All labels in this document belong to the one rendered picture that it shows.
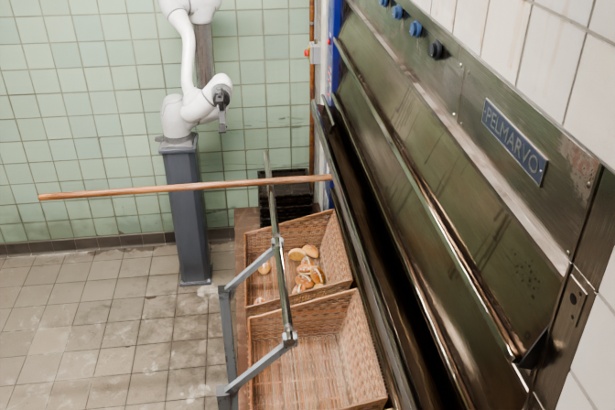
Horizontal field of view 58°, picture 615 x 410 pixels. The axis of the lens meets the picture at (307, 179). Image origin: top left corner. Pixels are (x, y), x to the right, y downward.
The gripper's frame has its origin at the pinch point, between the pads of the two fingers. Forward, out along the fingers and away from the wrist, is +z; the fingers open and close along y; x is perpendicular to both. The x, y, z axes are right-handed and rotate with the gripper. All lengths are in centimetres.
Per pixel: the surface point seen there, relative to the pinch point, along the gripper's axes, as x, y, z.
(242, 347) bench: -2, 91, 43
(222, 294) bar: 3, 54, 48
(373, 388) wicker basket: -49, 70, 86
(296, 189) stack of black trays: -35, 61, -36
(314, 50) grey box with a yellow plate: -50, 0, -79
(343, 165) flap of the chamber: -46, 7, 34
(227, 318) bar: 2, 67, 48
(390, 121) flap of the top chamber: -53, -25, 66
